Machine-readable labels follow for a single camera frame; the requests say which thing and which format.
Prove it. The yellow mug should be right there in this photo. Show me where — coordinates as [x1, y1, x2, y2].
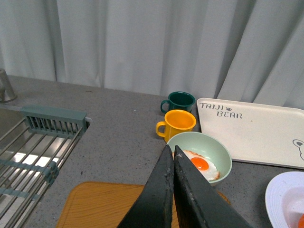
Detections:
[155, 109, 197, 143]

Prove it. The wooden cutting board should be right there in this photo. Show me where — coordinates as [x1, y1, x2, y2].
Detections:
[55, 181, 231, 228]

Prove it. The light green bowl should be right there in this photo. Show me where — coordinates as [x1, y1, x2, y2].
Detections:
[167, 132, 232, 186]

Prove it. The orange mandarin fruit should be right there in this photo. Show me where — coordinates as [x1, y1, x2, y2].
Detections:
[297, 214, 304, 228]

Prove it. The white round plate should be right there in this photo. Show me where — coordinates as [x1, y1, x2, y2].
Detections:
[265, 171, 304, 228]

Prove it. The dark green mug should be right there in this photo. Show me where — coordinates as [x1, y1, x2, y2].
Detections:
[160, 91, 196, 114]

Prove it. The fried egg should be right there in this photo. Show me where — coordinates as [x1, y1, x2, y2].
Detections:
[183, 150, 220, 183]

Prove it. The metal faucet base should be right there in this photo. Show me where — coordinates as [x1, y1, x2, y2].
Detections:
[0, 68, 17, 103]

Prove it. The grey curtain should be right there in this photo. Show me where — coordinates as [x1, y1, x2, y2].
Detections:
[0, 0, 304, 109]

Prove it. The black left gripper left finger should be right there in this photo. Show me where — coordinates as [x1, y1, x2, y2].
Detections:
[118, 145, 174, 228]

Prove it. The sink drying rack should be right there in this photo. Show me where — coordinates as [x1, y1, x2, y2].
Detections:
[0, 105, 90, 228]

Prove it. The cream bear serving tray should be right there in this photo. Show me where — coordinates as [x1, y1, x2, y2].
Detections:
[197, 98, 304, 169]

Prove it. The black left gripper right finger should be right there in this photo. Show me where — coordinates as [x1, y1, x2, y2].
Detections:
[174, 146, 252, 228]

